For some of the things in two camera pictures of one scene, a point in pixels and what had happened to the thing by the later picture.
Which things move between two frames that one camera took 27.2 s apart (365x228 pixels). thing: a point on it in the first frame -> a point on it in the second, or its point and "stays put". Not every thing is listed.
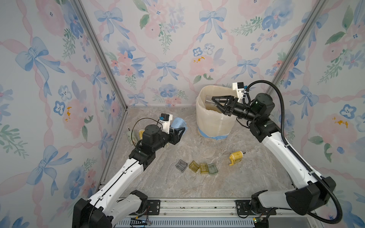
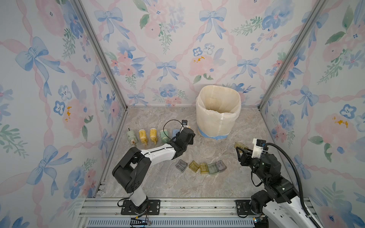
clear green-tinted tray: [212, 168] stays put
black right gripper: [232, 101] -> [245, 156]
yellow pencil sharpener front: [140, 133] stays put
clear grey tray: [208, 99] -> [220, 166]
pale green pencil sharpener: [135, 137] stays put
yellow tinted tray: [194, 166] stays put
